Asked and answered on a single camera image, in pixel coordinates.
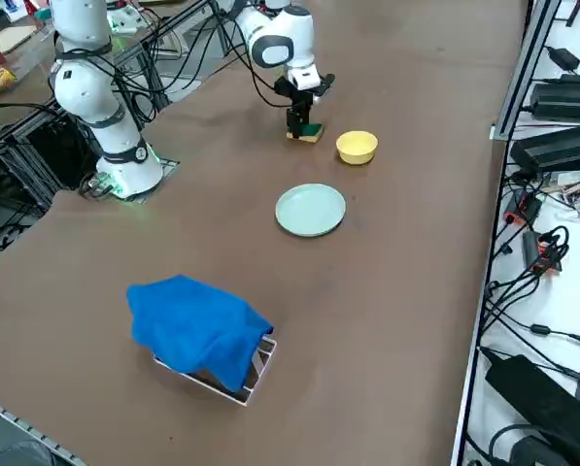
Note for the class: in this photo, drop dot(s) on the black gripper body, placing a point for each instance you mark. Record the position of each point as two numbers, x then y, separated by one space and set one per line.
300 99

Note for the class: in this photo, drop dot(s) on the green and yellow sponge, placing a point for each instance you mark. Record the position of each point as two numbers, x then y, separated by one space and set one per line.
314 131

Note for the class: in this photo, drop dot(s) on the small yellow dish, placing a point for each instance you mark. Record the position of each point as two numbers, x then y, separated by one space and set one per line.
357 151

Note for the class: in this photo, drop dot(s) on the pale green plate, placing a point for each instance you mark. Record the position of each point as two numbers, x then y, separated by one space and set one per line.
311 209

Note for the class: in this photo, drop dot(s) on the blue cloth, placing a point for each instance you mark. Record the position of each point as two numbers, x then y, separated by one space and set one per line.
187 320

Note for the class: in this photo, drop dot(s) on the orange and black device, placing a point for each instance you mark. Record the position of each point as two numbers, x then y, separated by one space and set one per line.
535 250
525 209

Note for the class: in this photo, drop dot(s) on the black power brick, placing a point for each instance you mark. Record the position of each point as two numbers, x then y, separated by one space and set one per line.
556 148
566 102

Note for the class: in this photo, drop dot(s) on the small black adapter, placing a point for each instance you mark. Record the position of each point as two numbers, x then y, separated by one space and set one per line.
564 58

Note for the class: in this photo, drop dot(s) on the grey metal mount plate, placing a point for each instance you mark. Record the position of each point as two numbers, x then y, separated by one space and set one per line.
170 164

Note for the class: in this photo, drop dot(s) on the aluminium profile post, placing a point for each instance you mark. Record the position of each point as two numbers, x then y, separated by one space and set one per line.
527 68

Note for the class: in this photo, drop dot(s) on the grey aluminium rail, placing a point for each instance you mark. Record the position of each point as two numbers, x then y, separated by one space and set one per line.
22 422

